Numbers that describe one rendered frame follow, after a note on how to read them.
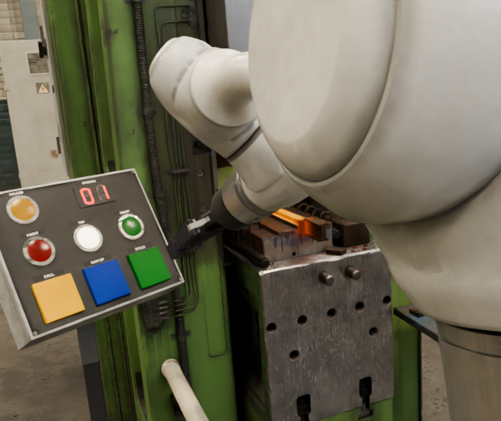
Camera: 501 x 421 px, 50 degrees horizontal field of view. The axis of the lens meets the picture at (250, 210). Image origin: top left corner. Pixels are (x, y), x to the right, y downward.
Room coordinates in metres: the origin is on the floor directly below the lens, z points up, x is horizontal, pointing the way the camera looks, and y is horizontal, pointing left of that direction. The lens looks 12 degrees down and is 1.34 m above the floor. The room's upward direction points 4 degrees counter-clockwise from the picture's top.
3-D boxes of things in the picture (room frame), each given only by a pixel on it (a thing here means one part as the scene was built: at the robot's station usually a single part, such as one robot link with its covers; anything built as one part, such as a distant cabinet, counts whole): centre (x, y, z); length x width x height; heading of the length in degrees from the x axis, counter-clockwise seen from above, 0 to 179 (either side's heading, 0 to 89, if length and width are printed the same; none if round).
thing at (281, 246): (1.56, -0.05, 0.96); 0.42 x 0.20 x 0.09; 20
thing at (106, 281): (1.01, 0.29, 1.01); 0.07 x 0.05 x 0.07; 135
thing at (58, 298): (0.93, 0.36, 1.01); 0.07 x 0.05 x 0.07; 135
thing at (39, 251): (0.97, 0.39, 1.09); 0.05 x 0.03 x 0.04; 110
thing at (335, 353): (1.59, -0.09, 0.69); 0.56 x 0.38 x 0.45; 20
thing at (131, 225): (1.11, 0.25, 1.09); 0.05 x 0.03 x 0.04; 110
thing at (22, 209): (1.00, 0.42, 1.16); 0.05 x 0.03 x 0.04; 110
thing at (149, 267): (1.08, 0.22, 1.01); 0.07 x 0.05 x 0.07; 135
